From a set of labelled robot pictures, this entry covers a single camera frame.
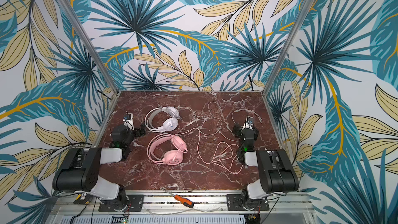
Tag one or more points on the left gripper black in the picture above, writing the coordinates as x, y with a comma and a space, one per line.
136, 132

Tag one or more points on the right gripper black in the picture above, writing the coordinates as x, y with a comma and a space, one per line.
246, 130

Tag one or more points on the pink headphones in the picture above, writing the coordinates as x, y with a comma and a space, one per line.
167, 149

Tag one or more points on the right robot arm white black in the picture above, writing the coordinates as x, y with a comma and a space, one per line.
276, 173

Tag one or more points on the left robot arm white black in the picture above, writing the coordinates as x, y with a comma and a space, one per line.
79, 172

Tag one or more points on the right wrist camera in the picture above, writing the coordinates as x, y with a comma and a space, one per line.
248, 121

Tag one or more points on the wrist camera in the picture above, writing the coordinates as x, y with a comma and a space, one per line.
248, 121
128, 121

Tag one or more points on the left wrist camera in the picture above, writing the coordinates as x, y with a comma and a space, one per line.
128, 121

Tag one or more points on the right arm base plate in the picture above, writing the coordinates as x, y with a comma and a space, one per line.
241, 202

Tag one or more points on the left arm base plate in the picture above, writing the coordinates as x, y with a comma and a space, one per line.
128, 203

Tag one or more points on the aluminium front rail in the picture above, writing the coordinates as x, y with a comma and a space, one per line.
159, 202

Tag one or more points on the orange handled screwdriver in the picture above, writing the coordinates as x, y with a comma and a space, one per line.
185, 201

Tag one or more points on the left aluminium frame post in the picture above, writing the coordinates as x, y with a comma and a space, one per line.
80, 31

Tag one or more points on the aluminium frame post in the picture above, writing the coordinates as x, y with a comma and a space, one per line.
80, 31
301, 15

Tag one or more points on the right aluminium frame post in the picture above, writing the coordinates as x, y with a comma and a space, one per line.
301, 15

